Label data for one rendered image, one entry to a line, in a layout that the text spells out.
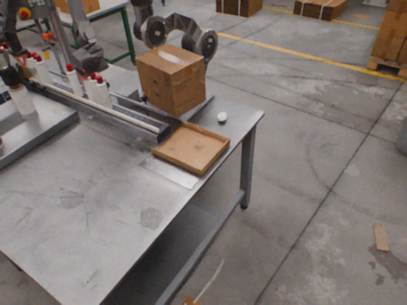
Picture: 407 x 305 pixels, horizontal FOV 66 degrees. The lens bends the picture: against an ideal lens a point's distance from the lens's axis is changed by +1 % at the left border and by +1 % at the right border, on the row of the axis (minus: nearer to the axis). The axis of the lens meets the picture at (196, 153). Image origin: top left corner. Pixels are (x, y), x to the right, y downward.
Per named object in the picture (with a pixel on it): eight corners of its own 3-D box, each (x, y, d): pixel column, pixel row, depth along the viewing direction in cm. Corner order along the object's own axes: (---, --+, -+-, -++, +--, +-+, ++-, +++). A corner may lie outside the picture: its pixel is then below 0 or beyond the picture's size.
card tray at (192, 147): (151, 153, 156) (150, 147, 153) (182, 126, 171) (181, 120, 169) (201, 176, 143) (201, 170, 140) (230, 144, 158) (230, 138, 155)
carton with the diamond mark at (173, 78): (143, 99, 190) (134, 57, 171) (172, 83, 202) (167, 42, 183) (177, 118, 173) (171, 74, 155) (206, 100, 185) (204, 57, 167)
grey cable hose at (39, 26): (43, 49, 198) (29, 14, 184) (48, 46, 200) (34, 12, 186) (47, 50, 197) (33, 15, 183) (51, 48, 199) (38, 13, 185)
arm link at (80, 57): (89, 28, 129) (84, 37, 136) (65, 37, 122) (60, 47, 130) (107, 53, 131) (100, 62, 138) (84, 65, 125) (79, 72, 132)
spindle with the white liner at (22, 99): (19, 117, 178) (-8, 68, 158) (33, 109, 183) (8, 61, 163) (28, 121, 174) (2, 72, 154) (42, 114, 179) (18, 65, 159)
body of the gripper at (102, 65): (78, 66, 139) (80, 56, 133) (97, 56, 144) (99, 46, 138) (88, 77, 139) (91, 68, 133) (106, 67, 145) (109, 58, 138)
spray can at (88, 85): (88, 103, 185) (77, 71, 171) (95, 98, 188) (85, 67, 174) (94, 105, 183) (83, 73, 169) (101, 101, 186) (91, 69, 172)
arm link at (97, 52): (107, 52, 132) (99, 41, 132) (94, 58, 129) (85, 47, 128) (104, 61, 138) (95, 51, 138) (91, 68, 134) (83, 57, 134)
